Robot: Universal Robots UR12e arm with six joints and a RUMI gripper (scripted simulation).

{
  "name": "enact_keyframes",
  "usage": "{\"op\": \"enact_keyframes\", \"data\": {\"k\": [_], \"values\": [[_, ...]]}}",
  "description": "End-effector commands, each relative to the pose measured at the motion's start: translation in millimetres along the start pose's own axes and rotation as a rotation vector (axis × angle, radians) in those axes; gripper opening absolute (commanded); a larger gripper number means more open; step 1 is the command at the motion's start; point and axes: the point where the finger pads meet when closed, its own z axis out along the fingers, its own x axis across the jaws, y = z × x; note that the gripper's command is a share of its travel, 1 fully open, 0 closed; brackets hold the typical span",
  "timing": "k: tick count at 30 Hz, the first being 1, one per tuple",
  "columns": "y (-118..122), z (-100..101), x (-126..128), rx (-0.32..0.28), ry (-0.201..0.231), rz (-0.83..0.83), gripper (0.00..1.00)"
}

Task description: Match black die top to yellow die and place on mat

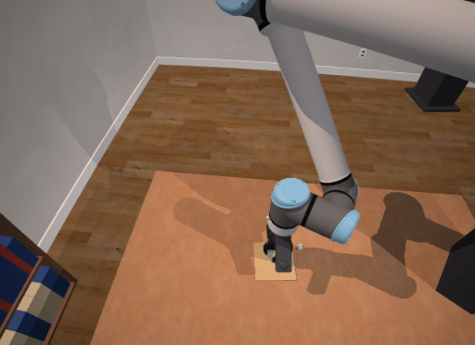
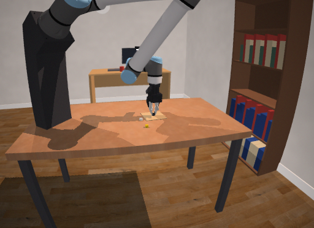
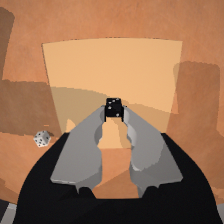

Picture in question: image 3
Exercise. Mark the white die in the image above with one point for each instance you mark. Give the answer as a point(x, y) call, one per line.
point(42, 138)

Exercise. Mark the black die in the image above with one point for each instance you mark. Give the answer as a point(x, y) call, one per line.
point(113, 107)

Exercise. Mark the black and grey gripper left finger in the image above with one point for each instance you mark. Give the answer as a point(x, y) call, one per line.
point(73, 161)

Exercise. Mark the light orange mat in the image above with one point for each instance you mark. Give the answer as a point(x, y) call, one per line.
point(141, 72)

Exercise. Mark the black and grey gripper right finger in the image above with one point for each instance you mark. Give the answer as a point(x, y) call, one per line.
point(157, 160)

